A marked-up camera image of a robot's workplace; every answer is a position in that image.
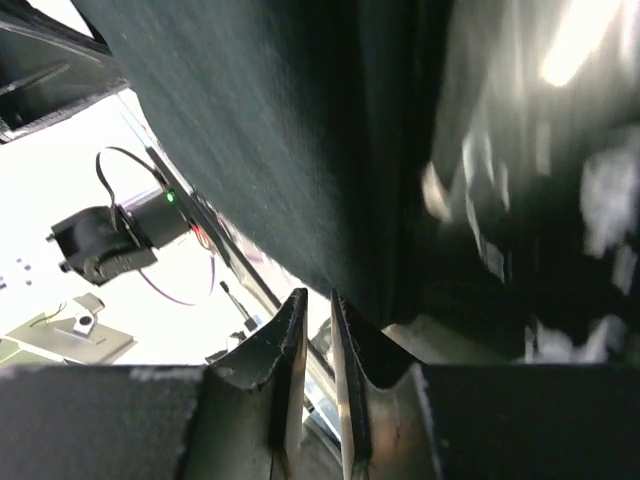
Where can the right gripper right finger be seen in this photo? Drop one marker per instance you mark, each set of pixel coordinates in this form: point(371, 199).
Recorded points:
point(405, 419)

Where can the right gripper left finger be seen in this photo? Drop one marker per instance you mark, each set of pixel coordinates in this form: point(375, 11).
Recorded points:
point(238, 418)

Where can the black t-shirt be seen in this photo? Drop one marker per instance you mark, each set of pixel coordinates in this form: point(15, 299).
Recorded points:
point(302, 122)

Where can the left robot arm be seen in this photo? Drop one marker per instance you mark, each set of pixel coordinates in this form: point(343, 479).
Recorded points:
point(100, 243)

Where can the black marbled table mat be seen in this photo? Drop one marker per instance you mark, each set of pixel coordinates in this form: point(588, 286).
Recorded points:
point(525, 208)

